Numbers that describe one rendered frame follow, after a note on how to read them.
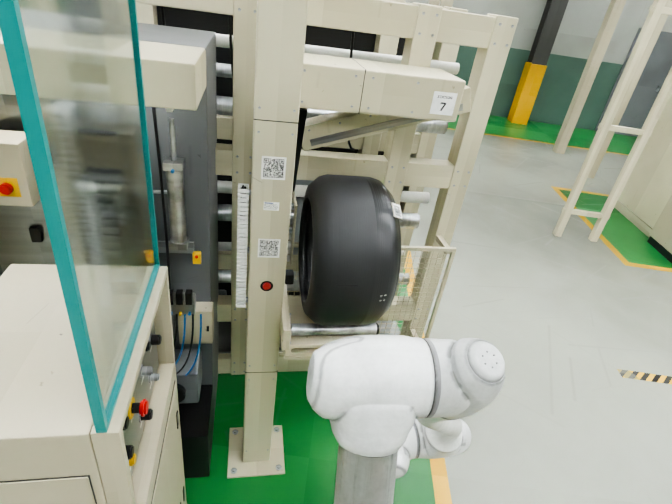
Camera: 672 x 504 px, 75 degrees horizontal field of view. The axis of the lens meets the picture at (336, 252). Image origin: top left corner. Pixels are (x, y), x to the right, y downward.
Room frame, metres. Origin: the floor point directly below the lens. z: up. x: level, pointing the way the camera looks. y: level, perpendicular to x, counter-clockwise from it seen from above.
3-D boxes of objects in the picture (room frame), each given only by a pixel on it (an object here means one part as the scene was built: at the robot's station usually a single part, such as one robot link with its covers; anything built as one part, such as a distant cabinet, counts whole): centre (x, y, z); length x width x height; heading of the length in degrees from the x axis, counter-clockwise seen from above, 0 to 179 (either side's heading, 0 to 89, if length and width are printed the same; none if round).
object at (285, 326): (1.39, 0.17, 0.90); 0.40 x 0.03 x 0.10; 14
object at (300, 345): (1.29, -0.03, 0.83); 0.36 x 0.09 x 0.06; 104
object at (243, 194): (1.30, 0.32, 1.19); 0.05 x 0.04 x 0.48; 14
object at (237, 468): (1.35, 0.24, 0.01); 0.27 x 0.27 x 0.02; 14
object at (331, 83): (1.75, -0.05, 1.71); 0.61 x 0.25 x 0.15; 104
